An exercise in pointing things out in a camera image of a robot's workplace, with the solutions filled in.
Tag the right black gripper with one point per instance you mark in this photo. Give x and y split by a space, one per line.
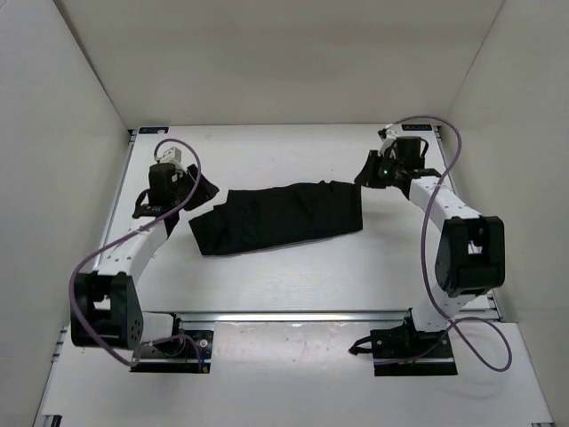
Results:
366 175

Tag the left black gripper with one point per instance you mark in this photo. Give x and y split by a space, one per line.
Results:
205 190

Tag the black pleated skirt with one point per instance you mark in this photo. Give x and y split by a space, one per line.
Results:
253 220

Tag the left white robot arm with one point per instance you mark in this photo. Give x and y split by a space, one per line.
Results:
107 296

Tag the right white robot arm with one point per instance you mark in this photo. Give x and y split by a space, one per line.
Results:
470 258

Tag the right blue corner label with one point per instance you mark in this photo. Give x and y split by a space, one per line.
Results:
416 127

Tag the blue corner label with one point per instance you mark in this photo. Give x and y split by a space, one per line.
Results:
416 127
153 130

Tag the left blue corner label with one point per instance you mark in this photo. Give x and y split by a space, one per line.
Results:
153 130

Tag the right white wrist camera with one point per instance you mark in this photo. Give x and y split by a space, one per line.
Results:
387 135

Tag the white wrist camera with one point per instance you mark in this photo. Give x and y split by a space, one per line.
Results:
171 156
387 135

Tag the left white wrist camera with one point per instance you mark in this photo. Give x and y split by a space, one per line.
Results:
171 156

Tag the aluminium front rail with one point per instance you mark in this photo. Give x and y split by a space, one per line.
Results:
287 316

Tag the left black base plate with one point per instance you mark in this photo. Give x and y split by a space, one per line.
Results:
179 356

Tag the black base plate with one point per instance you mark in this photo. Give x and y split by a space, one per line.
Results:
401 351
179 356

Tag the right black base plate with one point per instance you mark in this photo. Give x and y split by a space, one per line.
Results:
401 351

